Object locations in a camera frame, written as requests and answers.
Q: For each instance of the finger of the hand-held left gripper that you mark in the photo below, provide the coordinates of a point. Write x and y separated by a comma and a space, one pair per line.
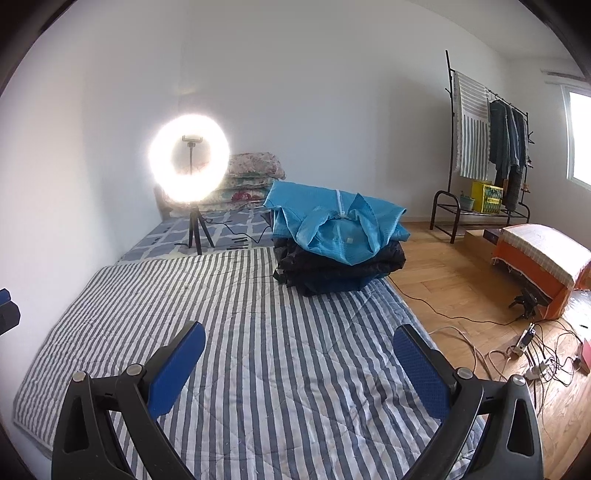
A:
7, 316

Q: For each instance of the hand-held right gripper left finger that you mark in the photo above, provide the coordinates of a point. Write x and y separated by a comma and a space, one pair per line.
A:
178, 364

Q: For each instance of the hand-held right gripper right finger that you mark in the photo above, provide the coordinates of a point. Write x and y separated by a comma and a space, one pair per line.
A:
418, 364

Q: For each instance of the light blue pinstriped garment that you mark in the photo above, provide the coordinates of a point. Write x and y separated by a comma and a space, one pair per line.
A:
323, 230

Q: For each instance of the stack of dark folded clothes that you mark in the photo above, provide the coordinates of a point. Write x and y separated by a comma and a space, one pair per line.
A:
332, 274

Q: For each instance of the black metal clothes rack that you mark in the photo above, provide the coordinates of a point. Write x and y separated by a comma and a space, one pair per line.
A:
449, 64

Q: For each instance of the blue white striped quilt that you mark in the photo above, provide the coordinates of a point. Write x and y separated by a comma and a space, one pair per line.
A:
277, 346

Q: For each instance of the white charger adapter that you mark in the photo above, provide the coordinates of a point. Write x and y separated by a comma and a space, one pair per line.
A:
524, 344

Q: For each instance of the white power strip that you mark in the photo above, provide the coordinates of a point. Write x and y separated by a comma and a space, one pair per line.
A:
538, 369

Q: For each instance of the black clamp device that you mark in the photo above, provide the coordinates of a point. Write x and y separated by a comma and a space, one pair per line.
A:
528, 300

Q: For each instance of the cardboard box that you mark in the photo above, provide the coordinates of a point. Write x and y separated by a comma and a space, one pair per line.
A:
475, 247

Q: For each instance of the orange box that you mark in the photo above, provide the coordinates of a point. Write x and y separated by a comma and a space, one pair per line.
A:
521, 272

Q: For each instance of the dark blue flat box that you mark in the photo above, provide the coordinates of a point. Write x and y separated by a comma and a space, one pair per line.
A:
491, 236

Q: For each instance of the red object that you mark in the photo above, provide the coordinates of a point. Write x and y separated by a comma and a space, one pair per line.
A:
586, 357

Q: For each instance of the small green pot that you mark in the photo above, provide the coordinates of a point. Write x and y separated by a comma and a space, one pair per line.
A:
466, 203

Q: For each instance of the beige checked cloth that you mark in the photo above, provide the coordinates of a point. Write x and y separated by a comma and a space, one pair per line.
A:
545, 244

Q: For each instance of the yellow crate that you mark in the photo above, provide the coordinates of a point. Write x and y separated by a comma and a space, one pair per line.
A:
485, 198

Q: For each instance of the floral folded quilt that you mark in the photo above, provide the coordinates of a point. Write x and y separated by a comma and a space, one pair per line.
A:
244, 194

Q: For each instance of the phone holder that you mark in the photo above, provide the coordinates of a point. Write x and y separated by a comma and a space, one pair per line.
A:
191, 138

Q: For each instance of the hanging blue denim garment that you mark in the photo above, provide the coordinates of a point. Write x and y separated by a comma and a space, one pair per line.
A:
517, 157

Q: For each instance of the grey white striped towel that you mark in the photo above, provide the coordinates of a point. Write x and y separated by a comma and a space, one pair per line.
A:
471, 138

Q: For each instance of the hanging dark green jacket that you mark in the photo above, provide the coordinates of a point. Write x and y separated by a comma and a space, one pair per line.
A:
499, 138

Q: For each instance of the window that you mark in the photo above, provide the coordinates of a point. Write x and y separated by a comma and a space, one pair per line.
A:
579, 138

